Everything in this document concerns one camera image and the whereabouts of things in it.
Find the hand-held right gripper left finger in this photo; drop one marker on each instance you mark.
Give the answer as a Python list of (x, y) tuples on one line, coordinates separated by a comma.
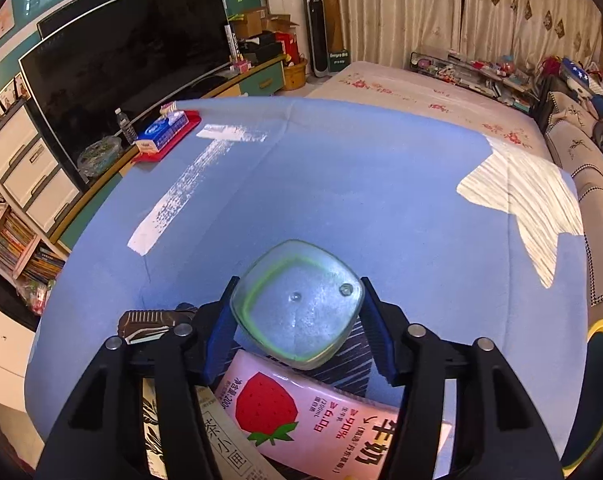
[(219, 340)]

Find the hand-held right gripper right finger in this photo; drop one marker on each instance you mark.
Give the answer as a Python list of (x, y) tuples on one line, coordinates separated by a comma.
[(386, 345)]

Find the clear plastic container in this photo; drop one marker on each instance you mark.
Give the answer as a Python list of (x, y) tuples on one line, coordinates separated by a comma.
[(301, 310)]

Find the black striped packet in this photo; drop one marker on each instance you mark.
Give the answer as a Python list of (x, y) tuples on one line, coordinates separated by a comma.
[(354, 375)]

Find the pink strawberry milk carton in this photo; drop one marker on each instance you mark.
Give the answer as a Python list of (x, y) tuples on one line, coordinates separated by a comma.
[(331, 420)]

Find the pile of colourful packets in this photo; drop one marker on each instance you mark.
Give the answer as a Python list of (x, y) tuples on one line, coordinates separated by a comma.
[(37, 296)]

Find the red tray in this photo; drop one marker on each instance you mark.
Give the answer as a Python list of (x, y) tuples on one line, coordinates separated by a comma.
[(189, 127)]

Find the blue tissue pack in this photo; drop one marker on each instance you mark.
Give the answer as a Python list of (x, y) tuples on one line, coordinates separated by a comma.
[(161, 132)]

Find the glass bowl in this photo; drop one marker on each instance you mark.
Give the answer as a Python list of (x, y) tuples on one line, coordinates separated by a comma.
[(99, 155)]

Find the clear water bottle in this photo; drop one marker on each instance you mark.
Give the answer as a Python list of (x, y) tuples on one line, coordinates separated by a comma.
[(126, 127)]

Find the shelf of books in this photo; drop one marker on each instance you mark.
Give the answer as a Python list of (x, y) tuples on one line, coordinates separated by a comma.
[(11, 235)]

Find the beige floral cloth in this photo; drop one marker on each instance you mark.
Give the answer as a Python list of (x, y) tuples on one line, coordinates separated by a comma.
[(421, 95)]

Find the white drawer unit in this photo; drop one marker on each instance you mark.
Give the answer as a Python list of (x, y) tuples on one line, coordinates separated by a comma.
[(31, 170)]

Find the beige covered sofa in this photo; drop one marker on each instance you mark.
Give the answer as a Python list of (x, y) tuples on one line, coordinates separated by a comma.
[(596, 195)]

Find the small pink box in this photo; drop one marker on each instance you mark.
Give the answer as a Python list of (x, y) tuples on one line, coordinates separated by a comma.
[(242, 66)]

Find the yellow basket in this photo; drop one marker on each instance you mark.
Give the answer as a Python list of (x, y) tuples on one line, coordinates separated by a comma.
[(295, 74)]

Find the cluttered glass shelf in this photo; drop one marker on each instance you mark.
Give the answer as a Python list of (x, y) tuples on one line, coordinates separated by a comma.
[(471, 72)]

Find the black box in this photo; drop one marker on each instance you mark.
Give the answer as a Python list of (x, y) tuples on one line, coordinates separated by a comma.
[(261, 47)]

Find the white upright box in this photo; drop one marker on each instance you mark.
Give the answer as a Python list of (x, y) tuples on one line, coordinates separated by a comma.
[(232, 40)]

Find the red bag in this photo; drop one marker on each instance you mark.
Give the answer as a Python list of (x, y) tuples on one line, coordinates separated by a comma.
[(287, 47)]

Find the black curved television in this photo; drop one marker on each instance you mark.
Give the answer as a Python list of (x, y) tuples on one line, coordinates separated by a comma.
[(121, 55)]

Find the open cardboard box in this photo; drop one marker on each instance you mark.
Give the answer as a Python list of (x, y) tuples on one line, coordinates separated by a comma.
[(280, 25), (249, 22)]

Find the row of picture frames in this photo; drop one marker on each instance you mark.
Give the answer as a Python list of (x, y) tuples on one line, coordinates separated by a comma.
[(6, 97)]

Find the black tower fan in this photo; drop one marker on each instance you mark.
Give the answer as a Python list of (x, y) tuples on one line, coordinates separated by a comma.
[(317, 30)]

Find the blue star print bag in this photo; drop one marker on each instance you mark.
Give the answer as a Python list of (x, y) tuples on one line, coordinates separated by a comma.
[(581, 77)]

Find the beige patterned curtain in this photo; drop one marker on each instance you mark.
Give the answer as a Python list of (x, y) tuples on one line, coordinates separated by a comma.
[(396, 5), (526, 10)]

